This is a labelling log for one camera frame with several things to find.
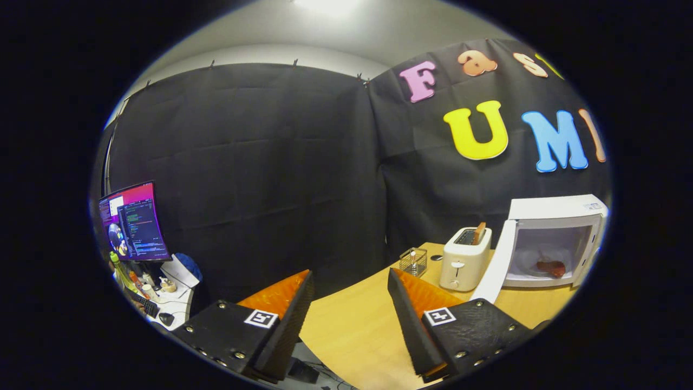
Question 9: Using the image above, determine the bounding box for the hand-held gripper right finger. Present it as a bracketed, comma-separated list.
[387, 267, 534, 382]

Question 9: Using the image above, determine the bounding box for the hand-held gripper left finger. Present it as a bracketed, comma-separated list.
[172, 269, 316, 382]

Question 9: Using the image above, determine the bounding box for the white toaster oven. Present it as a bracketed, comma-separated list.
[470, 194, 610, 304]

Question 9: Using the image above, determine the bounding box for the cream bread toaster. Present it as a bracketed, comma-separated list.
[439, 226, 493, 293]

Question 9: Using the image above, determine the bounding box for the white desk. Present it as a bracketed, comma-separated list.
[114, 270, 195, 331]

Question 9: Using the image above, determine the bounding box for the white and blue bag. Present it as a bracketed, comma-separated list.
[161, 252, 203, 288]

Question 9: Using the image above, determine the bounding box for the black keyboard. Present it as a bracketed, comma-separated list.
[127, 290, 160, 319]

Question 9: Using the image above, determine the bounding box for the computer monitor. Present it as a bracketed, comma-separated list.
[99, 180, 173, 263]

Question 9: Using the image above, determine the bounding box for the green bottle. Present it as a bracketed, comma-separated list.
[110, 252, 132, 289]

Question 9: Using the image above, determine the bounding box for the wire mesh holder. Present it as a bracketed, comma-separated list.
[399, 247, 428, 278]

